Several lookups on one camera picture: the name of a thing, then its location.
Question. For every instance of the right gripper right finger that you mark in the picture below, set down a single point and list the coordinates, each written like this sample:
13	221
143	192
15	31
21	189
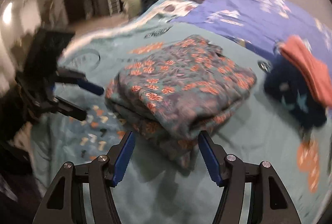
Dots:
269	200

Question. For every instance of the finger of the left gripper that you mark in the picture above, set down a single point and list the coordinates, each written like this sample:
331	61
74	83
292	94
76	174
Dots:
69	76
69	109

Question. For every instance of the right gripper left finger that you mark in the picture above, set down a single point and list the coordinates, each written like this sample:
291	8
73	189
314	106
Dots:
64	200

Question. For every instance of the floral teal orange garment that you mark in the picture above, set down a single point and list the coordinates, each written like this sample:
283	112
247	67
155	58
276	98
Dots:
172	95

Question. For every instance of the teal patterned bedspread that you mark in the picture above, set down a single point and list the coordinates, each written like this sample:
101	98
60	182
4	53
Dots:
165	182

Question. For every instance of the green cushion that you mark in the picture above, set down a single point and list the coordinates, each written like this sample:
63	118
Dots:
133	8

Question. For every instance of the navy star-pattern garment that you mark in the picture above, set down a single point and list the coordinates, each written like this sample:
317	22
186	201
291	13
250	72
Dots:
285	84

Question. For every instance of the folded red garment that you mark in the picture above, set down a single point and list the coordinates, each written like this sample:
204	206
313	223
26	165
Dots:
314	71

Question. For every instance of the blue tree-print blanket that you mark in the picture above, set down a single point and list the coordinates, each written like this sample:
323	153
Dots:
261	24

